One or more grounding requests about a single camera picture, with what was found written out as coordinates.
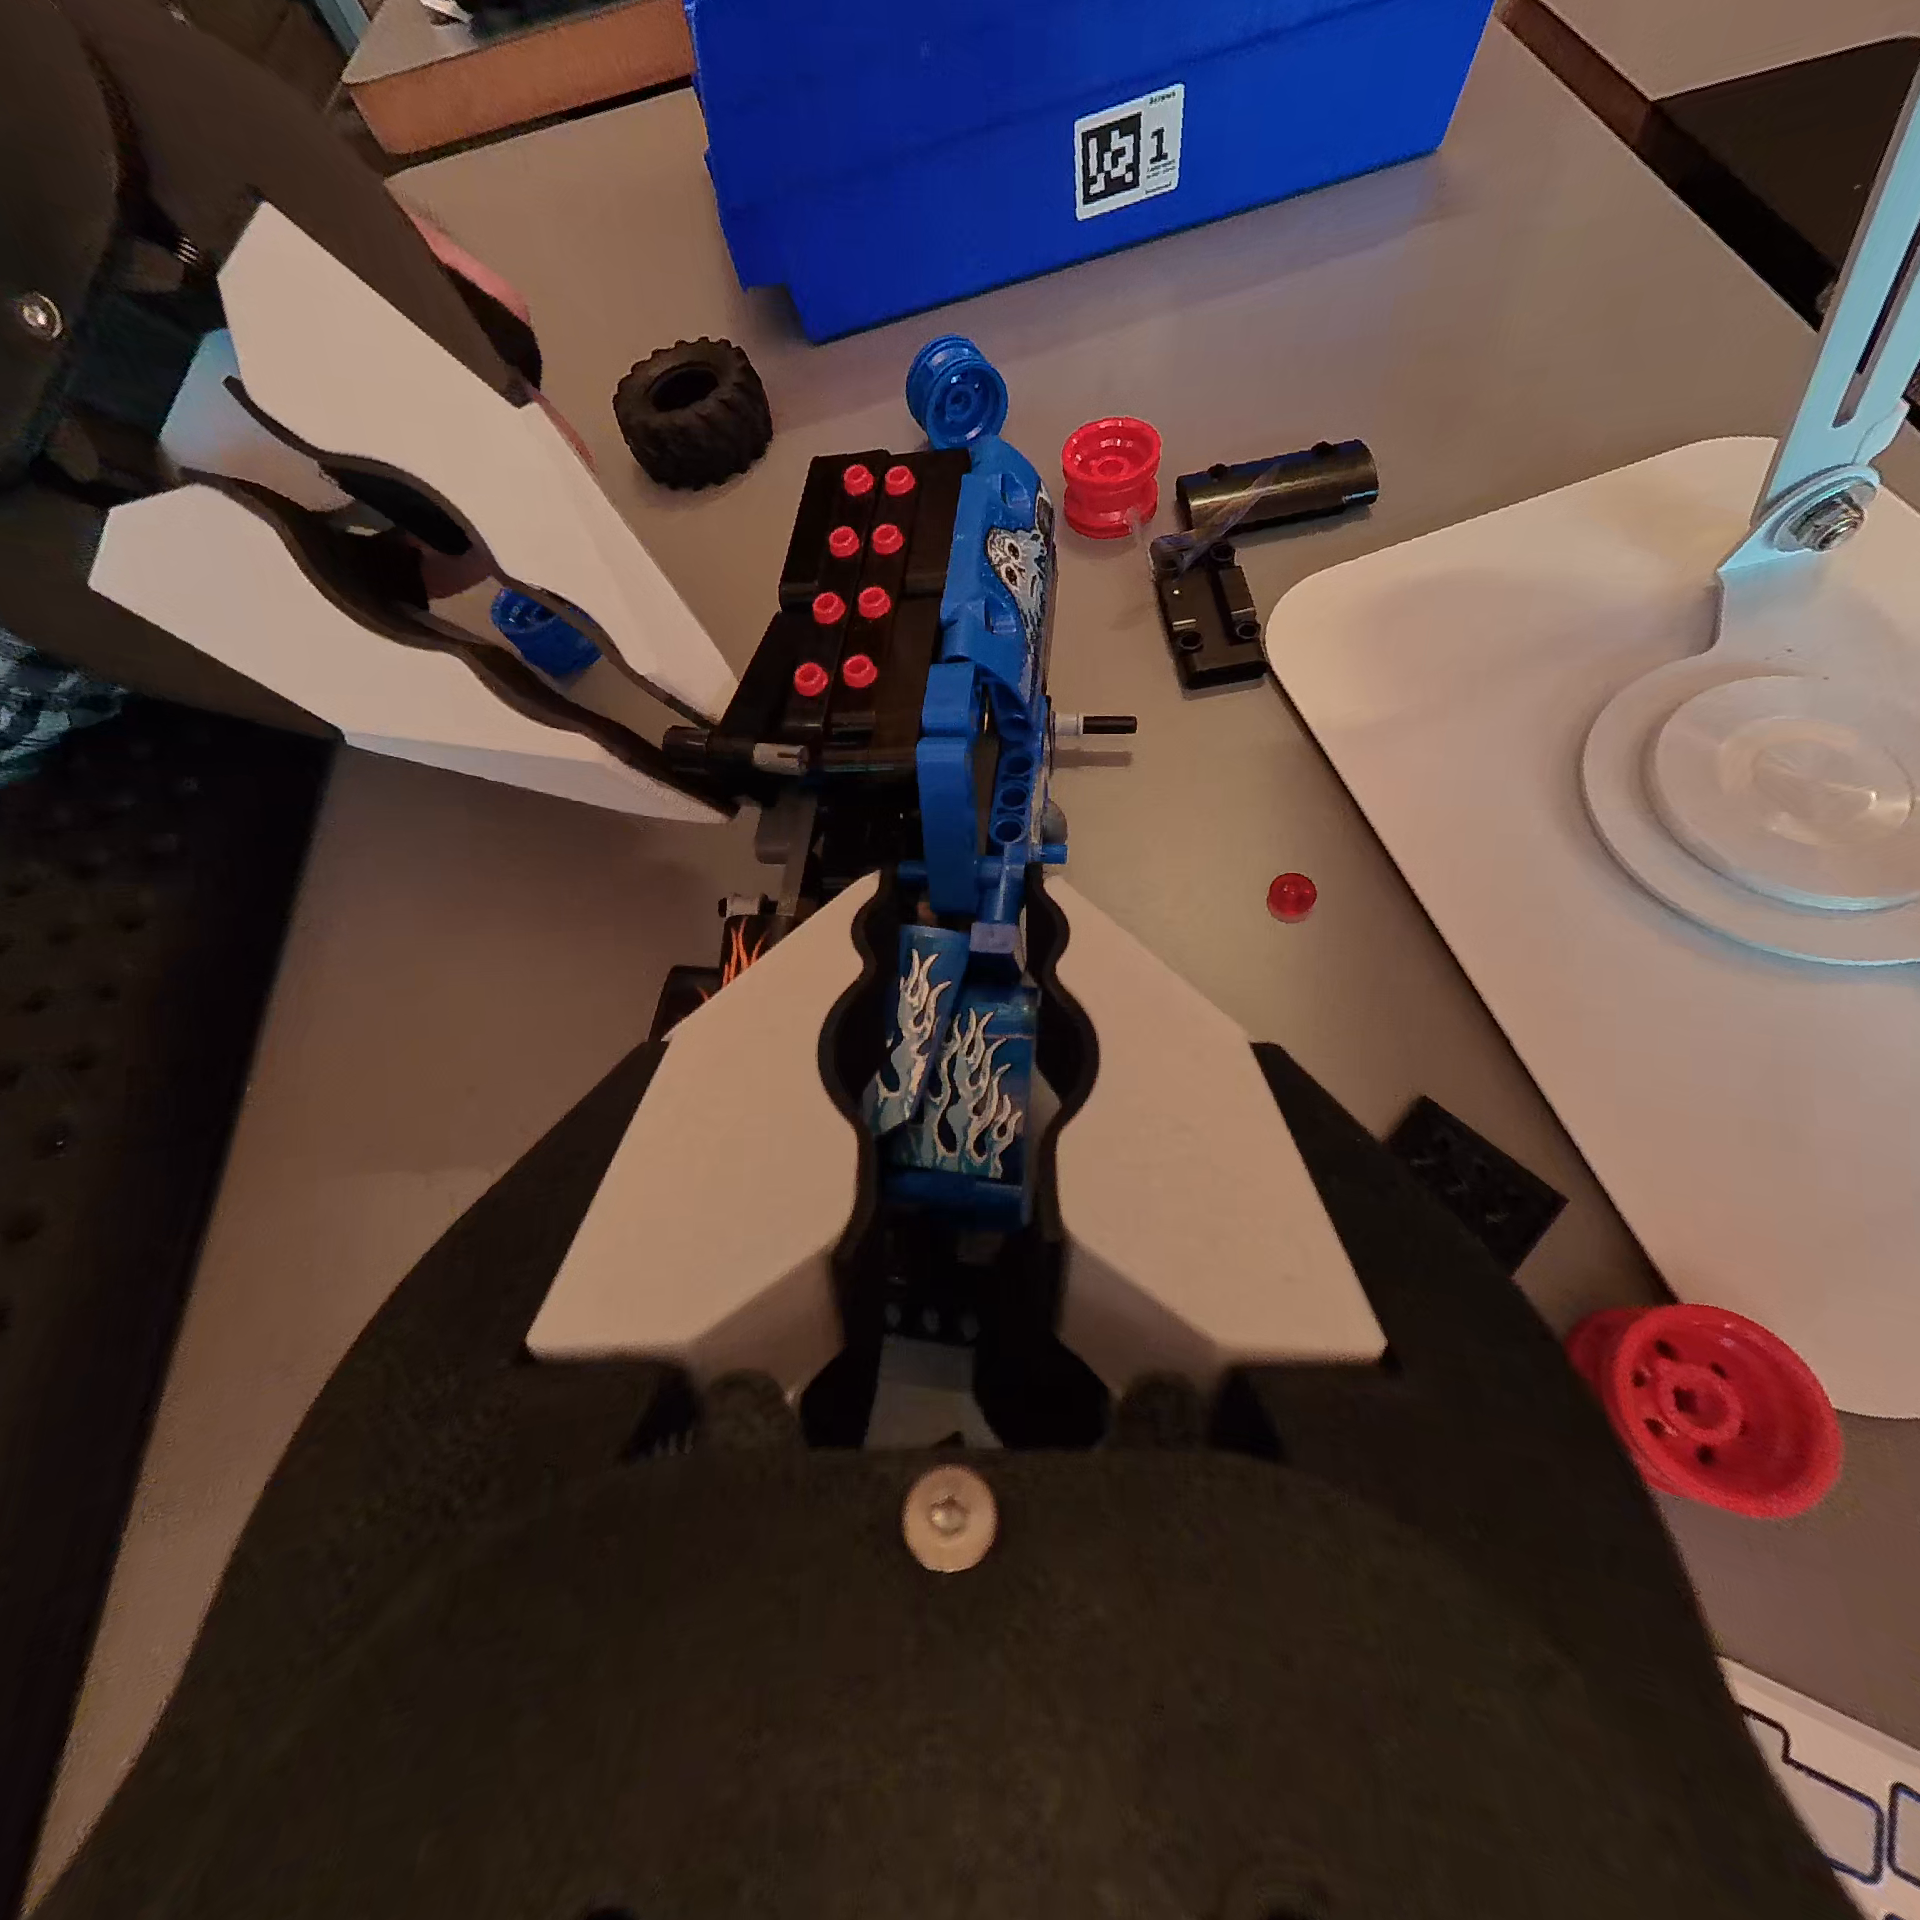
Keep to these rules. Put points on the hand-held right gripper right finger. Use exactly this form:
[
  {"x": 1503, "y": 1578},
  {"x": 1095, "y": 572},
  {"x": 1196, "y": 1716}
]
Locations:
[{"x": 1201, "y": 1201}]

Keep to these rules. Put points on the small red round stud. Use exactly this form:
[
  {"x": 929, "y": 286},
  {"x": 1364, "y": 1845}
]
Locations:
[{"x": 1290, "y": 898}]

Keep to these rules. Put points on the person's left hand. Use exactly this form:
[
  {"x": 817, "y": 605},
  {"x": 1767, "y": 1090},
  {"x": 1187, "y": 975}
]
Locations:
[{"x": 481, "y": 278}]

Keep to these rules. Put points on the small red hub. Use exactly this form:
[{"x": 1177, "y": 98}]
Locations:
[{"x": 1110, "y": 475}]

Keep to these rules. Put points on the person's left forearm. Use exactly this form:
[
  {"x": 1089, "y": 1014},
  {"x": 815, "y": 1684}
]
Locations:
[{"x": 54, "y": 698}]

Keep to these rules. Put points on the black rubber tire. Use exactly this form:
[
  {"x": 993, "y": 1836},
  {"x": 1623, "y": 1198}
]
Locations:
[{"x": 692, "y": 412}]

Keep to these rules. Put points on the white wooden book stand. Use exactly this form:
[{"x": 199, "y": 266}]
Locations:
[{"x": 1500, "y": 902}]

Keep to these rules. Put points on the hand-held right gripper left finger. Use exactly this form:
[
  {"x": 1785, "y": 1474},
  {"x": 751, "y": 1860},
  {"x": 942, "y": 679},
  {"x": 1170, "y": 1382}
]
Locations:
[{"x": 705, "y": 1201}]

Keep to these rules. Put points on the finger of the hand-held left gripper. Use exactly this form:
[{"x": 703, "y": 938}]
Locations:
[
  {"x": 450, "y": 406},
  {"x": 300, "y": 630}
]

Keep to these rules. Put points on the dark grey axle pin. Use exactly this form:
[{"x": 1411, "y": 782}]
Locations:
[{"x": 735, "y": 749}]

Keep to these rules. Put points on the blue plastic bin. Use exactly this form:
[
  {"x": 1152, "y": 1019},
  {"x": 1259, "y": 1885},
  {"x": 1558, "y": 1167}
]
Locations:
[{"x": 974, "y": 119}]

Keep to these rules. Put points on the background wooden table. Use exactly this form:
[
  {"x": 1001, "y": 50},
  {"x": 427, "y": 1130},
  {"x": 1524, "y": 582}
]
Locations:
[{"x": 495, "y": 76}]

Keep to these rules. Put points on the brick-built toy truck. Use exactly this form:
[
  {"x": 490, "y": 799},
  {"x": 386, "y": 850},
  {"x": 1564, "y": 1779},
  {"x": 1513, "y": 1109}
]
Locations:
[{"x": 974, "y": 676}]

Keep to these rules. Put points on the black bracket brick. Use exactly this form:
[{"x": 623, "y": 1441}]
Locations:
[{"x": 1208, "y": 615}]

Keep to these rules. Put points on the blue wheel hub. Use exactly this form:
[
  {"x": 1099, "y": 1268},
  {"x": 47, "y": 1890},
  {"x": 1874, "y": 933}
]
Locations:
[
  {"x": 539, "y": 630},
  {"x": 960, "y": 387}
]

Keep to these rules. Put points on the red wheel hub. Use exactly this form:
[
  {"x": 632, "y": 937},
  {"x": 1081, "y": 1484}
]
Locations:
[{"x": 1710, "y": 1412}]

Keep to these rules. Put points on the dark perforated panel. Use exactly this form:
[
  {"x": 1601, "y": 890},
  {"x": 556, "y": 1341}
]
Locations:
[{"x": 90, "y": 1125}]

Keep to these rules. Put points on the black studded plate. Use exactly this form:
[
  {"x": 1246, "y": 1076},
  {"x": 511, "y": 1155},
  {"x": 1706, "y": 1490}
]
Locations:
[{"x": 1476, "y": 1179}]

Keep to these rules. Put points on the black cylindrical piece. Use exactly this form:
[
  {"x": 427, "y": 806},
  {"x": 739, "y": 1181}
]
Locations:
[{"x": 1275, "y": 481}]

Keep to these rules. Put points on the sticker sheet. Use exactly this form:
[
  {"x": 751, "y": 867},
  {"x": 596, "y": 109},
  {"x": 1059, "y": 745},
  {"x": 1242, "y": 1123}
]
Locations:
[{"x": 1830, "y": 1799}]

